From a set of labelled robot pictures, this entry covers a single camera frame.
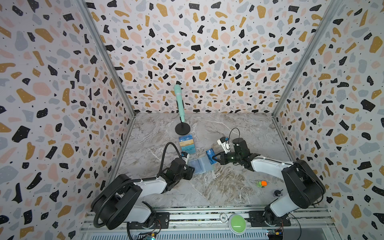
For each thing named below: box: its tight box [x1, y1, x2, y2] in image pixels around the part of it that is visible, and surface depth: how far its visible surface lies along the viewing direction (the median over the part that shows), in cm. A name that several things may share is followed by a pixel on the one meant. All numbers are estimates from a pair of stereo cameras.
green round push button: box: [228, 213, 247, 235], surface depth 73 cm
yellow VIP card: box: [179, 139, 194, 147], surface depth 101 cm
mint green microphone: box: [174, 84, 186, 123], surface depth 91 cm
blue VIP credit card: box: [205, 148, 217, 165], surface depth 89 cm
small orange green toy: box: [256, 180, 268, 188], surface depth 86 cm
